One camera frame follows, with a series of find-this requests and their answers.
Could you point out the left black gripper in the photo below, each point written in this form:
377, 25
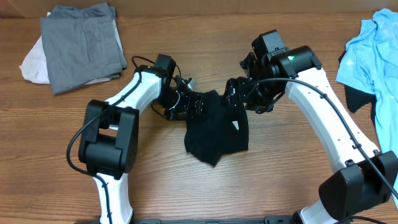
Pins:
186, 109

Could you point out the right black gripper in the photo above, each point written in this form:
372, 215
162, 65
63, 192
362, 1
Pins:
240, 86

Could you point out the black t-shirt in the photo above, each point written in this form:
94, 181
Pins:
223, 130

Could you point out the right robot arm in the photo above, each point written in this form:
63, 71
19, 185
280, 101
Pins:
363, 176

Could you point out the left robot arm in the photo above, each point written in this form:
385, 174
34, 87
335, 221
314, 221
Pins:
109, 135

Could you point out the black garment under blue shirt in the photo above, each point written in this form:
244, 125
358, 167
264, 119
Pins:
356, 97

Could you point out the light blue shirt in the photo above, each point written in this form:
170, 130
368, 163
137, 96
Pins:
370, 66

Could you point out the folded grey shorts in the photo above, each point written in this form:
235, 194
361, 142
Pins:
81, 45

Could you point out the white cloth under shorts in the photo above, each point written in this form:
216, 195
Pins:
34, 65

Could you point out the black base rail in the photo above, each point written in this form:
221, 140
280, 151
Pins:
266, 220

